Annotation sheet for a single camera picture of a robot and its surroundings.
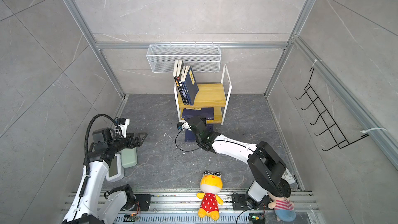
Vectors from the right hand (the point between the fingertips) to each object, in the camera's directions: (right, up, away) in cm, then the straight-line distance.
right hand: (200, 112), depth 85 cm
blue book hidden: (+3, 0, +1) cm, 3 cm away
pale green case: (-39, -24, -3) cm, 46 cm away
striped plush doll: (+37, -41, -18) cm, 59 cm away
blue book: (-8, +13, -9) cm, 18 cm away
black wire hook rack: (+58, -10, -23) cm, 63 cm away
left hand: (-32, -10, -6) cm, 34 cm away
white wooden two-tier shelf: (+6, +6, +3) cm, 9 cm away
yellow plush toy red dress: (+5, -34, -12) cm, 37 cm away
